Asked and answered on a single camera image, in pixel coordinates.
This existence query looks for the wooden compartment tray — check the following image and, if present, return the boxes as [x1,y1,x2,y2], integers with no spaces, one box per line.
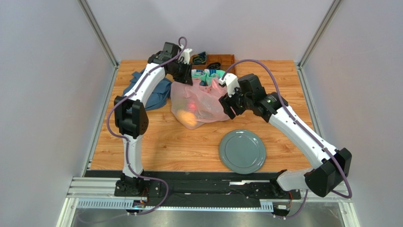
[190,54,235,82]

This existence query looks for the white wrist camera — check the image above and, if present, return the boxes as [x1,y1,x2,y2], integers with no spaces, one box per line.
[178,48,193,64]
[219,73,240,97]

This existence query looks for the aluminium frame rail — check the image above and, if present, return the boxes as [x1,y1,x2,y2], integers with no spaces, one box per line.
[57,170,359,227]

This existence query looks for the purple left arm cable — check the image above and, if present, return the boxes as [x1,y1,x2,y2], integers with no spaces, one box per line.
[105,36,169,216]

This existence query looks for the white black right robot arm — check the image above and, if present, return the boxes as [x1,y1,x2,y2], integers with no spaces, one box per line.
[219,73,352,197]

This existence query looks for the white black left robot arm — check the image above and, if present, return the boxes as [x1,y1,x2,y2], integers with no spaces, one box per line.
[114,42,193,195]

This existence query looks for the pink translucent plastic bag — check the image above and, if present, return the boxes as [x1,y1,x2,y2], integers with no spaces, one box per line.
[170,80,229,130]

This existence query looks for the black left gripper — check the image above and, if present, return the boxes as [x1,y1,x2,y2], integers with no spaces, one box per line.
[168,61,194,86]

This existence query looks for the teal white sock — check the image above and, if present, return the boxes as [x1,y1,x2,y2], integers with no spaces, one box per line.
[204,69,225,86]
[191,69,209,86]

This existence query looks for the grey round plate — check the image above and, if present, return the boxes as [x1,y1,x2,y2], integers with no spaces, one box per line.
[219,130,266,175]

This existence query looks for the black rolled sock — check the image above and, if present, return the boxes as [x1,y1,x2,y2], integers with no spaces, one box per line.
[206,62,221,70]

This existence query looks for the teal white sock left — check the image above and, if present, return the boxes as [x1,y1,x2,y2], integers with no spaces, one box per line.
[191,69,209,86]

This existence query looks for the red fake fruit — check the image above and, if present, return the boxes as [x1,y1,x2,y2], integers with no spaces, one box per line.
[186,101,198,112]

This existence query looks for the teal white sock right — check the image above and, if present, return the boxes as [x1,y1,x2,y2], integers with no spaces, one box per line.
[204,69,225,86]

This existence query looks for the dark rolled sock back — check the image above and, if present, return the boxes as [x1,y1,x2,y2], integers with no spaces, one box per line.
[191,52,208,65]

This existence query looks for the blue crumpled cloth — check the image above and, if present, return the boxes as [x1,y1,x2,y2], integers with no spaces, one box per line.
[123,69,172,111]

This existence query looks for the yellow fake fruit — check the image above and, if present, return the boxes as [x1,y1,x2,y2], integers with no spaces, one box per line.
[176,110,198,127]

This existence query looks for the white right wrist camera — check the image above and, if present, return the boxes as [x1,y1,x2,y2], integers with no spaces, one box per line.
[219,73,240,97]

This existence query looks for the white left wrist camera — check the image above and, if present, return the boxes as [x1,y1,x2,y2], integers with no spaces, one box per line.
[178,48,193,64]

